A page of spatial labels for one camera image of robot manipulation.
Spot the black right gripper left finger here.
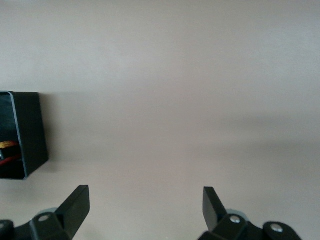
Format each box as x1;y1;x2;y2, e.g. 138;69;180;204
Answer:
0;184;91;240

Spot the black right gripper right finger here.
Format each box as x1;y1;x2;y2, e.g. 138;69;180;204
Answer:
198;186;304;240

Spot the yellow banana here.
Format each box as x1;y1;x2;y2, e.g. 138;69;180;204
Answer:
0;140;19;150

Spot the black plastic box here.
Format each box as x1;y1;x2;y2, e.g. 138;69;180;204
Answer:
0;90;49;181

